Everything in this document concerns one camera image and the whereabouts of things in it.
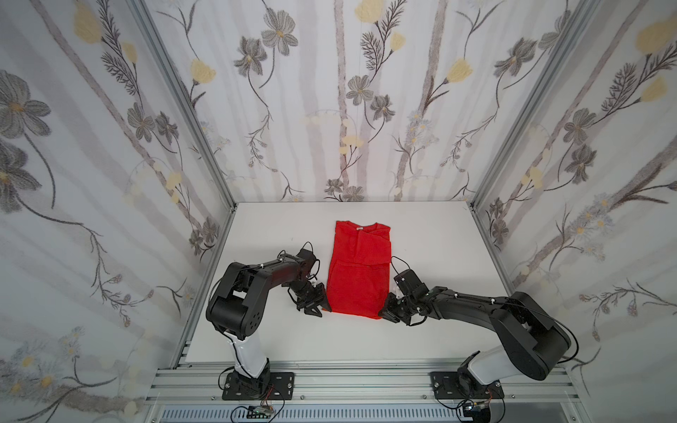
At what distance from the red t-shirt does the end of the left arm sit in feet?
0.12

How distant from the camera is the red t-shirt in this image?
905 millimetres

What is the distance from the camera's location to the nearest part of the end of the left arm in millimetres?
794
